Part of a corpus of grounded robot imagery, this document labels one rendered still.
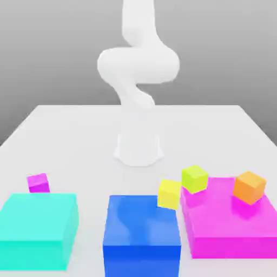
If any small yellow cube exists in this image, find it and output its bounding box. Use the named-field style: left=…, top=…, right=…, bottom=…
left=157, top=179, right=182, bottom=210

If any small lime green cube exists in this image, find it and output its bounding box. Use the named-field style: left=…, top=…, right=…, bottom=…
left=181, top=164, right=209, bottom=195

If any small magenta cube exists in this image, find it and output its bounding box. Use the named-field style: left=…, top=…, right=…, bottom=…
left=26, top=173, right=51, bottom=194

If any small orange cube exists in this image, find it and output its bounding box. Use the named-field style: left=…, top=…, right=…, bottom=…
left=232, top=170, right=267, bottom=206

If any large blue box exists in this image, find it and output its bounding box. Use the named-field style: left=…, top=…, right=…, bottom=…
left=102, top=194, right=182, bottom=277

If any large magenta box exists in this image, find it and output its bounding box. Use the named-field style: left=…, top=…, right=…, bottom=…
left=180, top=176, right=277, bottom=260

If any large cyan box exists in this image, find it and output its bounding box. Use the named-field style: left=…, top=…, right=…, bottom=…
left=0, top=192, right=80, bottom=272

